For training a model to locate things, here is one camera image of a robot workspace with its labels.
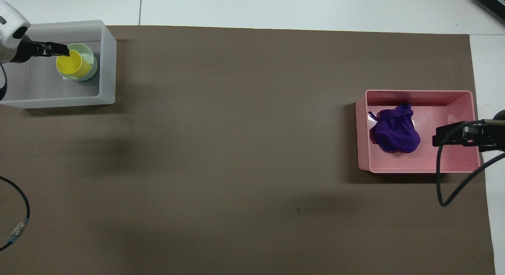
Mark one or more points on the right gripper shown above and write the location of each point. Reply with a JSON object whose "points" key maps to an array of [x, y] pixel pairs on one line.
{"points": [[493, 137]]}

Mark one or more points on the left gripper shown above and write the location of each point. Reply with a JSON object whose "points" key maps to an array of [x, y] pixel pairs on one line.
{"points": [[23, 50]]}

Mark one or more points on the yellow plastic cup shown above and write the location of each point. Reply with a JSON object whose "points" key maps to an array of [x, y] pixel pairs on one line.
{"points": [[72, 66]]}

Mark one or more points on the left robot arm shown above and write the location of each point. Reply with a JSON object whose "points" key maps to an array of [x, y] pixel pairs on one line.
{"points": [[8, 18]]}

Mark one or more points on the pink plastic box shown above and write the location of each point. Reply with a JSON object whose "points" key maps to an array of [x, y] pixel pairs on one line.
{"points": [[453, 158]]}

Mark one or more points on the translucent grey plastic bin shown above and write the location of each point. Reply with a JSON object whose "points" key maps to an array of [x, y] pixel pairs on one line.
{"points": [[47, 91]]}

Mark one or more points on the light green plastic cup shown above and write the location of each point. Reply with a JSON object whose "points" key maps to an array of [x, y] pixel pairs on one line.
{"points": [[94, 64]]}

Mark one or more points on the grey ribbed device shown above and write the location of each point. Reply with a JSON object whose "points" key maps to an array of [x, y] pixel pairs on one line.
{"points": [[491, 2]]}

